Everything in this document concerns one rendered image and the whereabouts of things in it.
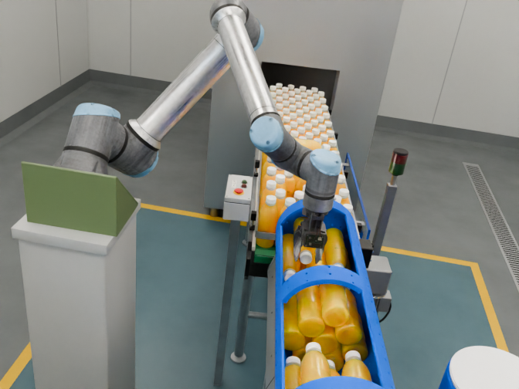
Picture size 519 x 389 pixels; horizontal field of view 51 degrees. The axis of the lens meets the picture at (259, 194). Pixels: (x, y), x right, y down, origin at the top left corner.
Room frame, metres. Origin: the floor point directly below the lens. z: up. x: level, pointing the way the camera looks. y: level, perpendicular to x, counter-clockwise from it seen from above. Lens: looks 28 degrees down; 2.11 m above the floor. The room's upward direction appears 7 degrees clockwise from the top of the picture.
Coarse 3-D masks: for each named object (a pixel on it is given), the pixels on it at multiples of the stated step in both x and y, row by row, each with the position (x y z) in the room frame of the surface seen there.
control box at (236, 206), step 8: (232, 176) 2.00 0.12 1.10; (240, 176) 2.01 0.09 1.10; (232, 184) 1.92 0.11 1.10; (240, 184) 1.93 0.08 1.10; (248, 184) 1.94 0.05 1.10; (232, 192) 1.86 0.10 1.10; (248, 192) 1.88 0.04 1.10; (232, 200) 1.82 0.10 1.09; (240, 200) 1.82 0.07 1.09; (248, 200) 1.82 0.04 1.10; (224, 208) 1.81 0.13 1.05; (232, 208) 1.82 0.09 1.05; (240, 208) 1.82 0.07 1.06; (248, 208) 1.82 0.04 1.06; (224, 216) 1.81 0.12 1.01; (232, 216) 1.82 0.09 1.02; (240, 216) 1.82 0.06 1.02; (248, 216) 1.82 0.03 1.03
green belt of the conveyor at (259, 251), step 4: (256, 244) 1.82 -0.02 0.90; (256, 248) 1.80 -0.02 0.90; (260, 248) 1.80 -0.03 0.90; (264, 248) 1.80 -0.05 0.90; (268, 248) 1.81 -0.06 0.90; (272, 248) 1.81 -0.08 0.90; (256, 252) 1.77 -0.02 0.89; (260, 252) 1.78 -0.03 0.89; (264, 252) 1.78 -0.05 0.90; (268, 252) 1.78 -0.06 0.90; (272, 252) 1.78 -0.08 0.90; (256, 256) 1.76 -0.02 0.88; (260, 256) 1.77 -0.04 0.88; (264, 256) 1.77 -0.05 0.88; (272, 256) 1.77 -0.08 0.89; (256, 260) 1.76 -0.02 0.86; (260, 260) 1.76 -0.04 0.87; (264, 260) 1.76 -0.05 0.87; (268, 260) 1.76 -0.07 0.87
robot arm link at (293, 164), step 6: (294, 138) 1.48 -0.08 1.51; (300, 144) 1.49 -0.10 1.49; (300, 150) 1.47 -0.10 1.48; (306, 150) 1.47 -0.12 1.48; (312, 150) 1.48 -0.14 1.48; (294, 156) 1.44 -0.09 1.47; (300, 156) 1.45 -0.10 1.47; (276, 162) 1.44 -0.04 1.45; (282, 162) 1.43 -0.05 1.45; (288, 162) 1.43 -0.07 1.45; (294, 162) 1.44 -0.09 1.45; (300, 162) 1.43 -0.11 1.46; (282, 168) 1.49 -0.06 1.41; (288, 168) 1.46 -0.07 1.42; (294, 168) 1.44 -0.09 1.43; (294, 174) 1.45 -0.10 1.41
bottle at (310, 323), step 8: (312, 288) 1.25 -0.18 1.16; (304, 296) 1.21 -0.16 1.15; (312, 296) 1.21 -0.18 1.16; (304, 304) 1.18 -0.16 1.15; (312, 304) 1.18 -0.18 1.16; (320, 304) 1.19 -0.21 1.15; (304, 312) 1.15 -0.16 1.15; (312, 312) 1.15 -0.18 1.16; (320, 312) 1.16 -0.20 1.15; (304, 320) 1.12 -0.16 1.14; (312, 320) 1.12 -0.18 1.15; (320, 320) 1.13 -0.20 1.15; (304, 328) 1.13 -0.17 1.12; (312, 328) 1.13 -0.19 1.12; (320, 328) 1.12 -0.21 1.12; (312, 336) 1.12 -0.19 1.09
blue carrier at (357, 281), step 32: (288, 224) 1.65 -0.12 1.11; (352, 224) 1.58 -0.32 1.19; (352, 256) 1.59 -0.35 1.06; (288, 288) 1.21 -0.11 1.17; (352, 288) 1.20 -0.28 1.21; (288, 352) 1.15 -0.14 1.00; (384, 352) 1.00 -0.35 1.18; (320, 384) 0.84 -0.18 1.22; (352, 384) 0.84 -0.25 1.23; (384, 384) 0.87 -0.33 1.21
